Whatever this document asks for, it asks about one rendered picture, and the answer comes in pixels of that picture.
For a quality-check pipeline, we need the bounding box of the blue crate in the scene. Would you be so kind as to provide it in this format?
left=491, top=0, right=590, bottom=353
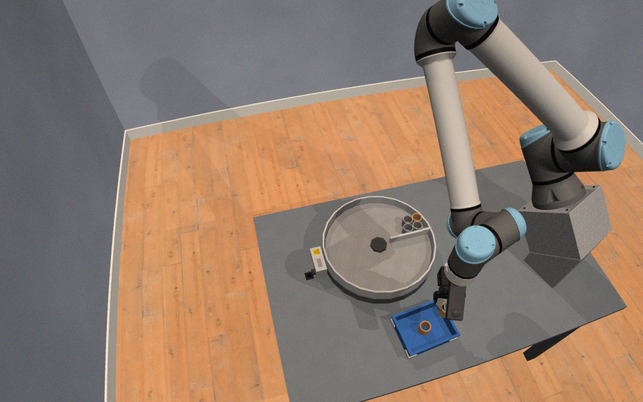
left=390, top=300, right=458, bottom=360

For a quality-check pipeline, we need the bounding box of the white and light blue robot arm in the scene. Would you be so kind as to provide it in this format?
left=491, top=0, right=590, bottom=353
left=414, top=0, right=625, bottom=321

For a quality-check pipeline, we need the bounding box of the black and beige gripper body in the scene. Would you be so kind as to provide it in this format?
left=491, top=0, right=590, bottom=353
left=437, top=266, right=451, bottom=299

